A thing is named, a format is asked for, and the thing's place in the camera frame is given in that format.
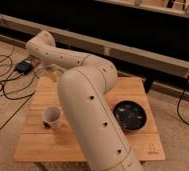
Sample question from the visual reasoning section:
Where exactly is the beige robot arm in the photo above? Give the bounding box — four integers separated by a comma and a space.
26, 31, 144, 171

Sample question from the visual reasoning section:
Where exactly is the blue black power box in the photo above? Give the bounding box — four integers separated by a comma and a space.
15, 61, 33, 75

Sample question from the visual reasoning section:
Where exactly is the white paper cup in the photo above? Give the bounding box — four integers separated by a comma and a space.
43, 106, 61, 129

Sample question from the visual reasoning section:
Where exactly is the wooden table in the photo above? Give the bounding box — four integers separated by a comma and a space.
14, 77, 165, 163

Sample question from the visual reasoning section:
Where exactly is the black bowl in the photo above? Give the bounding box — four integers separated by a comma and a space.
113, 100, 147, 131

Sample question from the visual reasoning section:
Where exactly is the black floor cables left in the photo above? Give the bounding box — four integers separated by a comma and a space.
0, 44, 56, 144

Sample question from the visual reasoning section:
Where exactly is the long wooden beam frame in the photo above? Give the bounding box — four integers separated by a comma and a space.
0, 14, 189, 101

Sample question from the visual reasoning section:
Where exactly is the black cable right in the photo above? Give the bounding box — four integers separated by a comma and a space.
176, 75, 189, 164

